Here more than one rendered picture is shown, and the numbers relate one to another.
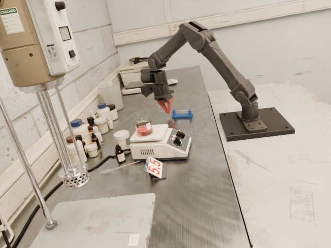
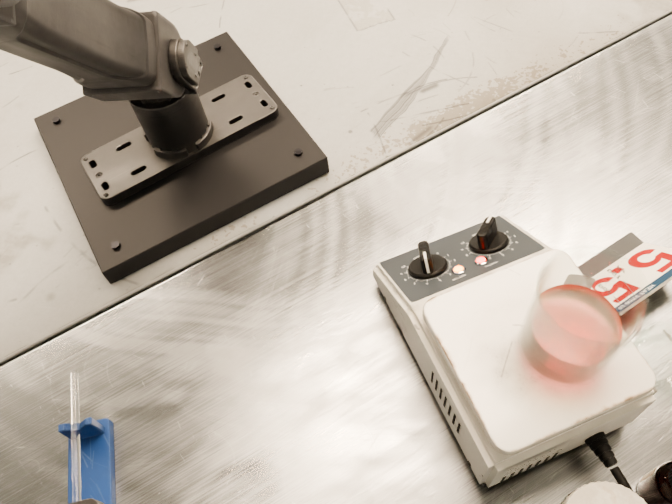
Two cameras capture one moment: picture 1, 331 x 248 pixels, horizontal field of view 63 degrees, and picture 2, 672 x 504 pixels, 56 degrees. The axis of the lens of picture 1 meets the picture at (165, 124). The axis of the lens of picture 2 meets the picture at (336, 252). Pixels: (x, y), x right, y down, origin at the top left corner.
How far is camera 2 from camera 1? 1.10 m
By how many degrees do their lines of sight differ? 86
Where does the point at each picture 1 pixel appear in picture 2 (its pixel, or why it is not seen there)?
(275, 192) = (520, 14)
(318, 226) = not seen: outside the picture
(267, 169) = (440, 46)
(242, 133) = (291, 126)
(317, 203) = not seen: outside the picture
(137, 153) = not seen: hidden behind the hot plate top
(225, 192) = (582, 81)
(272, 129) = (242, 71)
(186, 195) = (652, 145)
